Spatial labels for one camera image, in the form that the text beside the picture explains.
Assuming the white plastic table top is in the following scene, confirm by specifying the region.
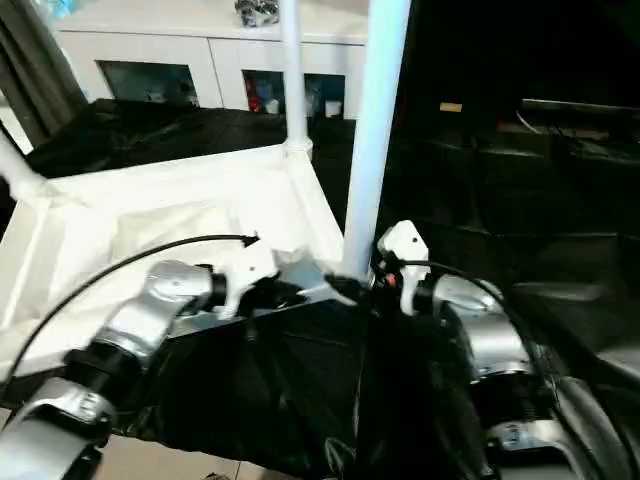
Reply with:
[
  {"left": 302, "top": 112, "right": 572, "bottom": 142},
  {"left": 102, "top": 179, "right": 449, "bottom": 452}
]
[{"left": 0, "top": 142, "right": 362, "bottom": 382}]

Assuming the white plastic table leg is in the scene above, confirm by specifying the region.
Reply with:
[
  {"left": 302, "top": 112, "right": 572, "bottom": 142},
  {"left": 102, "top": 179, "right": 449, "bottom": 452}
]
[
  {"left": 0, "top": 133, "right": 50, "bottom": 202},
  {"left": 278, "top": 0, "right": 315, "bottom": 157},
  {"left": 342, "top": 0, "right": 414, "bottom": 280}
]

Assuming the black mat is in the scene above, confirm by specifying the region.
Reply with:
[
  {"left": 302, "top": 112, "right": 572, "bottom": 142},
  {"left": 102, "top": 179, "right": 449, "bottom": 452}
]
[{"left": 0, "top": 97, "right": 640, "bottom": 480}]

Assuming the long black bar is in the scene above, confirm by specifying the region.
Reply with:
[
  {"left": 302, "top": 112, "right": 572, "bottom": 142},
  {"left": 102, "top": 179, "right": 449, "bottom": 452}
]
[{"left": 521, "top": 98, "right": 640, "bottom": 117}]

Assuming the white cabinet with glass doors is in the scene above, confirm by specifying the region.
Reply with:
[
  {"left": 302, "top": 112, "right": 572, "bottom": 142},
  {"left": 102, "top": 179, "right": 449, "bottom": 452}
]
[{"left": 54, "top": 0, "right": 372, "bottom": 122}]

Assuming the grey speckled ornament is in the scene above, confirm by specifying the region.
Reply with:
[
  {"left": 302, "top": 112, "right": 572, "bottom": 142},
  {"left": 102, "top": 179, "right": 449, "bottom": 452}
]
[{"left": 233, "top": 0, "right": 282, "bottom": 27}]

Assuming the grey curtain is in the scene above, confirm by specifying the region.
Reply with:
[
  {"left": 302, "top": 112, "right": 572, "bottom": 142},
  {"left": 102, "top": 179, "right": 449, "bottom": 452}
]
[{"left": 0, "top": 0, "right": 90, "bottom": 147}]

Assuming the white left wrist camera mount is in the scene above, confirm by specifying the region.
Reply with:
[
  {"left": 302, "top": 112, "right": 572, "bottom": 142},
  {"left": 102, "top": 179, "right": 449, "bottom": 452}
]
[{"left": 217, "top": 239, "right": 282, "bottom": 321}]

